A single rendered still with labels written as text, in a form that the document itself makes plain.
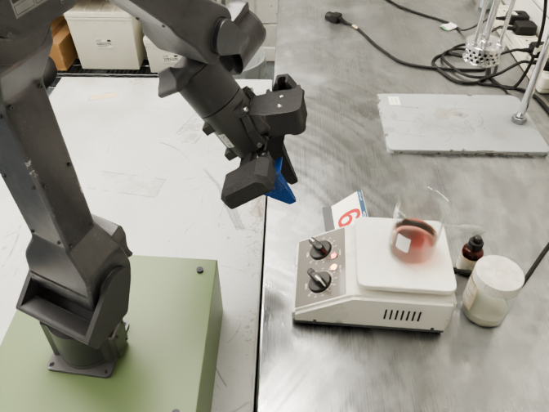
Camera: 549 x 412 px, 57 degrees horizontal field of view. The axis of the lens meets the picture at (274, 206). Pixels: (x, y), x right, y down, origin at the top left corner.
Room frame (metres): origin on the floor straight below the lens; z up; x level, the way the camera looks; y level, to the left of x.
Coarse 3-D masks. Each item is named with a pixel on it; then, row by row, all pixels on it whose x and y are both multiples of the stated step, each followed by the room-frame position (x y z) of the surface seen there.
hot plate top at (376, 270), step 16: (368, 224) 0.48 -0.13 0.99; (384, 224) 0.48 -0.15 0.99; (368, 240) 0.45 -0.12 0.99; (384, 240) 0.45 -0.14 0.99; (368, 256) 0.43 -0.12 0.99; (384, 256) 0.43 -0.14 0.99; (448, 256) 0.43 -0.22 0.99; (368, 272) 0.40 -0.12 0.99; (384, 272) 0.40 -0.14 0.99; (400, 272) 0.40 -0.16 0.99; (416, 272) 0.40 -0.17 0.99; (432, 272) 0.40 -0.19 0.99; (448, 272) 0.40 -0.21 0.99; (368, 288) 0.38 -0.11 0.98; (384, 288) 0.38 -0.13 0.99; (400, 288) 0.38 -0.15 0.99; (416, 288) 0.38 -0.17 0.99; (432, 288) 0.38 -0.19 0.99; (448, 288) 0.38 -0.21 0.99
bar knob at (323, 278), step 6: (312, 270) 0.42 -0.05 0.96; (312, 276) 0.41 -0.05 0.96; (318, 276) 0.41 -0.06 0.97; (324, 276) 0.42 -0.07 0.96; (330, 276) 0.42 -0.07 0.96; (312, 282) 0.42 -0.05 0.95; (318, 282) 0.40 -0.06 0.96; (324, 282) 0.40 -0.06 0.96; (330, 282) 0.41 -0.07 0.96; (312, 288) 0.41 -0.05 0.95; (318, 288) 0.40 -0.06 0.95; (324, 288) 0.40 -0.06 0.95
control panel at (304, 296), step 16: (304, 240) 0.50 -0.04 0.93; (320, 240) 0.49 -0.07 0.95; (336, 240) 0.48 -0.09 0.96; (304, 256) 0.47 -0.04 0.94; (336, 256) 0.45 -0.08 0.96; (304, 272) 0.44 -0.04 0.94; (336, 272) 0.42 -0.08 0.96; (304, 288) 0.42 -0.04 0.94; (336, 288) 0.40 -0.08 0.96; (304, 304) 0.39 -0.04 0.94
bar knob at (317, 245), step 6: (312, 240) 0.48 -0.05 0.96; (324, 240) 0.48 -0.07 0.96; (312, 246) 0.48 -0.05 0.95; (318, 246) 0.46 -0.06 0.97; (324, 246) 0.47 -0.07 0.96; (330, 246) 0.47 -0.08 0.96; (312, 252) 0.47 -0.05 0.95; (318, 252) 0.47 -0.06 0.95; (324, 252) 0.46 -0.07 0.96; (318, 258) 0.46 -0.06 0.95
